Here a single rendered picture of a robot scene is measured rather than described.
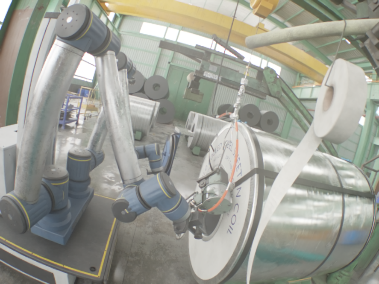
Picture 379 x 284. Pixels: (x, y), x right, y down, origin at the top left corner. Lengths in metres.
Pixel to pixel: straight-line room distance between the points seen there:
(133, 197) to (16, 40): 3.48
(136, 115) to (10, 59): 4.02
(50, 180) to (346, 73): 1.21
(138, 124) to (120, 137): 5.21
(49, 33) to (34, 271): 1.45
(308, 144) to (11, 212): 1.12
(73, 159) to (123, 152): 0.73
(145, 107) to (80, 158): 4.73
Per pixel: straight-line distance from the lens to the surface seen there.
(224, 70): 1.87
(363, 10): 0.58
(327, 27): 0.46
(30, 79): 1.28
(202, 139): 6.08
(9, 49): 3.91
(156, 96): 12.23
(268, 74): 2.02
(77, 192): 1.63
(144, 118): 5.97
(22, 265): 1.50
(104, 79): 0.88
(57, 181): 1.14
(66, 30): 0.73
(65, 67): 0.74
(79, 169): 1.53
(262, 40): 0.49
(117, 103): 0.86
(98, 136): 1.71
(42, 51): 1.26
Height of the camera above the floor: 1.35
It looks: 9 degrees down
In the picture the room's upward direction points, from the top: 16 degrees clockwise
